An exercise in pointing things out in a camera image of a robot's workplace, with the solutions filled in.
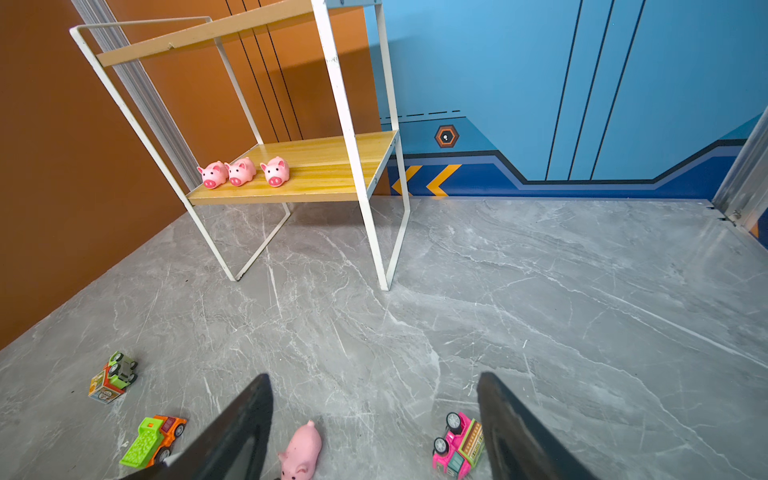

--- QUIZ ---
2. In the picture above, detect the pink purple toy car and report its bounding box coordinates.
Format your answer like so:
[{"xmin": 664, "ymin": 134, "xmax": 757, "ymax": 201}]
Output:
[{"xmin": 432, "ymin": 412, "xmax": 485, "ymax": 479}]

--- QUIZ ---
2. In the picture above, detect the aluminium corner post right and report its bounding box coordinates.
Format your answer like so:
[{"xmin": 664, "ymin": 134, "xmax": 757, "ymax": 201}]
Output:
[{"xmin": 712, "ymin": 110, "xmax": 767, "ymax": 231}]

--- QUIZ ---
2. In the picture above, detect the yellow multicolour toy car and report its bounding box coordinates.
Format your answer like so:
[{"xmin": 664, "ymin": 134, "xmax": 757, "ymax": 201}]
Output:
[{"xmin": 88, "ymin": 351, "xmax": 138, "ymax": 404}]

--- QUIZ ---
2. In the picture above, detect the aluminium corner post left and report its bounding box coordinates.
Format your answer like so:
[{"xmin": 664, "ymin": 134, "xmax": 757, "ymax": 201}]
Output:
[{"xmin": 71, "ymin": 0, "xmax": 200, "ymax": 190}]

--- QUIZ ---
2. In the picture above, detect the green toy car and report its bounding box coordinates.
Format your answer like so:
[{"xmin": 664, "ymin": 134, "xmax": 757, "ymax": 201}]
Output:
[{"xmin": 119, "ymin": 415, "xmax": 187, "ymax": 469}]

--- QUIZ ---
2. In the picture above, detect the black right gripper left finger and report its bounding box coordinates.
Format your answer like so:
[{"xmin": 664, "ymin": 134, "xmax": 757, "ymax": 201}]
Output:
[{"xmin": 128, "ymin": 373, "xmax": 273, "ymax": 479}]

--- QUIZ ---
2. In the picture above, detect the white frame wooden shelf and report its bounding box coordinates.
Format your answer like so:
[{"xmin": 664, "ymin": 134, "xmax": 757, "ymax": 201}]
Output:
[{"xmin": 69, "ymin": 1, "xmax": 411, "ymax": 290}]

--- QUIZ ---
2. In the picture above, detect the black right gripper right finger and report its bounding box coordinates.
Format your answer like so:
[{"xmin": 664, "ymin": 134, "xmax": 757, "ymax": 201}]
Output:
[{"xmin": 477, "ymin": 372, "xmax": 597, "ymax": 480}]

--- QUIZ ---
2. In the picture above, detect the pink pig toy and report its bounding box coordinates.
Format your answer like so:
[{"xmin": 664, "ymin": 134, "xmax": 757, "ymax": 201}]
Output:
[
  {"xmin": 197, "ymin": 161, "xmax": 229, "ymax": 190},
  {"xmin": 278, "ymin": 420, "xmax": 322, "ymax": 480},
  {"xmin": 260, "ymin": 156, "xmax": 290, "ymax": 188},
  {"xmin": 225, "ymin": 157, "xmax": 257, "ymax": 187}
]

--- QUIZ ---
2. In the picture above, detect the aluminium corner post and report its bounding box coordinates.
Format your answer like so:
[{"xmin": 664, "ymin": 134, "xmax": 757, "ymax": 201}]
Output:
[
  {"xmin": 71, "ymin": 0, "xmax": 200, "ymax": 190},
  {"xmin": 712, "ymin": 110, "xmax": 767, "ymax": 231}
]

